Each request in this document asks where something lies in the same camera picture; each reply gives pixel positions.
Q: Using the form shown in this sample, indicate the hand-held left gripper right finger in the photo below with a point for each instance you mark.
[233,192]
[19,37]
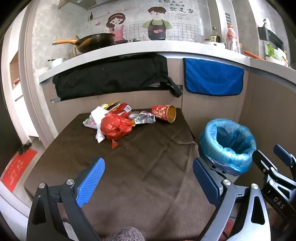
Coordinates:
[207,183]

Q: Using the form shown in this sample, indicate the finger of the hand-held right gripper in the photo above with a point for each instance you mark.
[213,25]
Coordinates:
[261,160]
[283,153]

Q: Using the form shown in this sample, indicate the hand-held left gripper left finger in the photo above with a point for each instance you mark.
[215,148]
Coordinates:
[90,180]

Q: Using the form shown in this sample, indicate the white smiley-face waste bin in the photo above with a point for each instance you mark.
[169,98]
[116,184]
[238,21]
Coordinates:
[227,172]

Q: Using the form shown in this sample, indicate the blue plastic bin liner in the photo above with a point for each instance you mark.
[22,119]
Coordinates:
[233,160]

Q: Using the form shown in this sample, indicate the small red paper scrap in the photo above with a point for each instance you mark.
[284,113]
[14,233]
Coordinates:
[114,144]

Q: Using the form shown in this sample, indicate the pink cartoon tissue pack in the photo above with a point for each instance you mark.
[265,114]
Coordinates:
[89,122]

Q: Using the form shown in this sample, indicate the red plastic bag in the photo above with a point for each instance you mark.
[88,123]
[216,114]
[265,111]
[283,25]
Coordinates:
[114,127]

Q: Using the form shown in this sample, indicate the white tissue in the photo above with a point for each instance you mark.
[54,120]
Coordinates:
[99,113]

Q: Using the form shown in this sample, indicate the yellow paper packet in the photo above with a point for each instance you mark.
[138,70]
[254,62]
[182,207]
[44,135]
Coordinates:
[113,107]

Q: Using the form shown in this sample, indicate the red snack wrapper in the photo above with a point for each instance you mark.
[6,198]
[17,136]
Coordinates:
[121,110]

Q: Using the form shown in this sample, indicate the silver foil wrapper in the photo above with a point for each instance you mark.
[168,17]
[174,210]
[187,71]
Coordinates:
[144,119]

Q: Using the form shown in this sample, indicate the red paper cup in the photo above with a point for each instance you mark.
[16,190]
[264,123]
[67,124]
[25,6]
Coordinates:
[161,112]

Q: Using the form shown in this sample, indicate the wood-grain kitchen cabinet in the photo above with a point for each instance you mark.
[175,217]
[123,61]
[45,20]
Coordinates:
[266,104]

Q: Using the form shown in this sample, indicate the grey knit clothing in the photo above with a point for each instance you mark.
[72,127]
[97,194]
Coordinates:
[124,235]

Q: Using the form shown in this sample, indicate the small black floor object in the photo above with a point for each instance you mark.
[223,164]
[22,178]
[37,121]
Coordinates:
[24,148]

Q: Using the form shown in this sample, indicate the red floor mat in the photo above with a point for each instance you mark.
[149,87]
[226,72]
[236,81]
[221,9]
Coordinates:
[16,171]

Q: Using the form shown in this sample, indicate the blue towel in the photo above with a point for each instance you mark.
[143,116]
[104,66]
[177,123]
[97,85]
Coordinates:
[212,77]

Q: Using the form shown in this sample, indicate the green leafy vegetables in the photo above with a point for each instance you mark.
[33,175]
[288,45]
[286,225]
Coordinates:
[274,53]

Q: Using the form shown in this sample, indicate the orange carrot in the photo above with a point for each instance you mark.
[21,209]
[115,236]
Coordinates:
[252,55]

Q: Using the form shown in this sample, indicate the black fabric bag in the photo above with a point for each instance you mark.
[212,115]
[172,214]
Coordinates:
[111,76]

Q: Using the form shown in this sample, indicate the white bowl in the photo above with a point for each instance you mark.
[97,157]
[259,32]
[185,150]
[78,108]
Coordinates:
[55,63]

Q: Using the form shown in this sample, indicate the white dish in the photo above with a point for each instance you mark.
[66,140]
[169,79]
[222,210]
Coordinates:
[214,44]

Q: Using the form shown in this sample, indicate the red label plastic bottle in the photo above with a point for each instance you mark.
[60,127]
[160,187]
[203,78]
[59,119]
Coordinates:
[231,37]

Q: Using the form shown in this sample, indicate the dark sauce bottle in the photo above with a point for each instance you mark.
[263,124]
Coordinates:
[214,37]

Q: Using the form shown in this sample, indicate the black gas stove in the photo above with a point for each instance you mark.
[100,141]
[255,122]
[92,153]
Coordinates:
[120,42]

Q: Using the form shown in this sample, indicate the glass range hood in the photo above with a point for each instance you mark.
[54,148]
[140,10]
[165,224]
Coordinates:
[74,3]

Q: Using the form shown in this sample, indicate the black wall rack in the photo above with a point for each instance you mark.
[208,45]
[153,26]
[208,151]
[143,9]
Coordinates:
[275,39]

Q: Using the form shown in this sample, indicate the cartoon wall sticker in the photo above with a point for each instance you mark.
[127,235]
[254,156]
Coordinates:
[157,25]

